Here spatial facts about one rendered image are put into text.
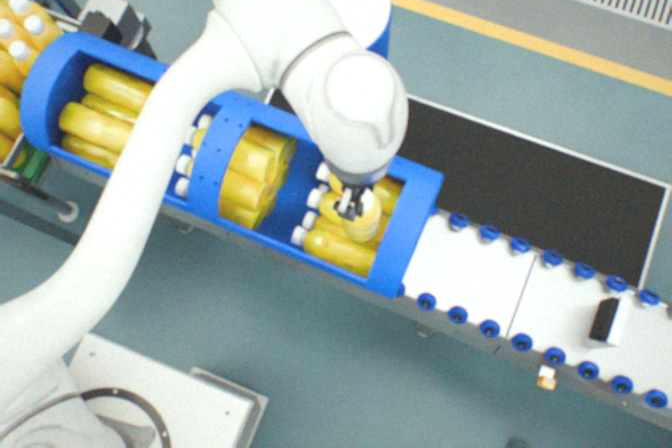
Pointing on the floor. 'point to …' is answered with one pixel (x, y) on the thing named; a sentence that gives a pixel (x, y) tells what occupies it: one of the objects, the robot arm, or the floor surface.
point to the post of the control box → (38, 223)
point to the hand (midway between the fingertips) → (359, 194)
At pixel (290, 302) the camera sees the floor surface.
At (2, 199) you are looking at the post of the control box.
